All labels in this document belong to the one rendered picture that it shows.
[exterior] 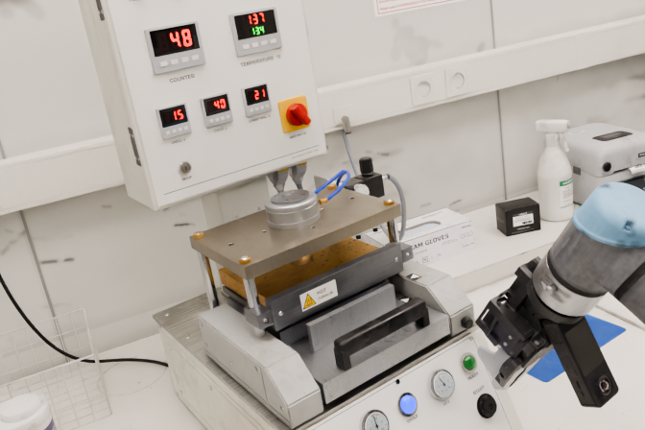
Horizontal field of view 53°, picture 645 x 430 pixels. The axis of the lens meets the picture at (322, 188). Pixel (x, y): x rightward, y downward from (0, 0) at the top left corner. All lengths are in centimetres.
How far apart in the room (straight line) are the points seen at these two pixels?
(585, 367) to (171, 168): 63
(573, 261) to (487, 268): 77
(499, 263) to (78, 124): 95
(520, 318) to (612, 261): 18
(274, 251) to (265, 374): 16
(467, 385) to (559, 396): 23
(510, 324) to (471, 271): 65
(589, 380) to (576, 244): 18
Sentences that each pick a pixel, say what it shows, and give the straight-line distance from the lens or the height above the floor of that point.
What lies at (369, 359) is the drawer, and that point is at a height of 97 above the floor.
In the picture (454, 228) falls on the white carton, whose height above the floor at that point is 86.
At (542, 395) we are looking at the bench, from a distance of 117.
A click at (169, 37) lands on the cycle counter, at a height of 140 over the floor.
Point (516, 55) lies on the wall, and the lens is 178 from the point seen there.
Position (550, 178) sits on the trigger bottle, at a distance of 166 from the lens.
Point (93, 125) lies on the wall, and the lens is 143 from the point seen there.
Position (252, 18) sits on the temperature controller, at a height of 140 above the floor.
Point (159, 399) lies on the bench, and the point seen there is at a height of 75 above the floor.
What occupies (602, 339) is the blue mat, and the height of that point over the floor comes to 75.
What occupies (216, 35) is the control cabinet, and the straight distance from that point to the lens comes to 103.
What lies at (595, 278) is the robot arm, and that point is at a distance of 73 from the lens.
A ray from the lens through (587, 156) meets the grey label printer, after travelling 173.
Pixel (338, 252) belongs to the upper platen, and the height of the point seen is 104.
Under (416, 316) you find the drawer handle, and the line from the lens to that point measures 91.
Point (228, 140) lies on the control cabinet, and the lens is 105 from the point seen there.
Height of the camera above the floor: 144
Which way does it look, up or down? 17 degrees down
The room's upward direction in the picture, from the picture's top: 9 degrees counter-clockwise
